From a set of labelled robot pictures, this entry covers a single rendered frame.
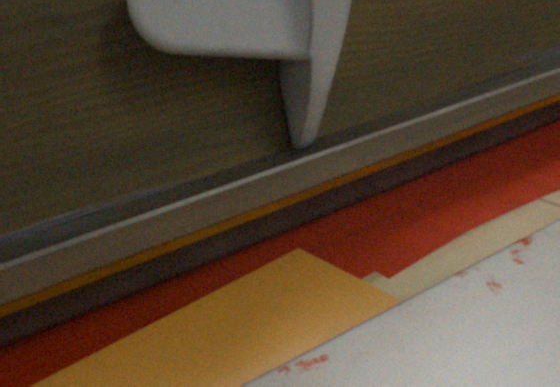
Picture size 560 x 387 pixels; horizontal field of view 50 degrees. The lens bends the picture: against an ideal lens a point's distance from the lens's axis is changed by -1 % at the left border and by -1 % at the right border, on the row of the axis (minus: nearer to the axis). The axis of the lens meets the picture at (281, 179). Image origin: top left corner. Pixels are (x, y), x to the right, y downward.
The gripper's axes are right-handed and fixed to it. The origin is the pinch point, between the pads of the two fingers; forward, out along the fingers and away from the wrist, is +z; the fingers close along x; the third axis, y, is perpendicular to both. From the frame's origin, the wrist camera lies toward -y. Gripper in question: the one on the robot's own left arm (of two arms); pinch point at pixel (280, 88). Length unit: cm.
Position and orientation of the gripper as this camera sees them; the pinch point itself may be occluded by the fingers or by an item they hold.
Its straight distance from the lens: 20.4
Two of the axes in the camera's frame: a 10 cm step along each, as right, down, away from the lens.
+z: 1.3, 9.1, 3.9
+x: 5.2, 2.7, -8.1
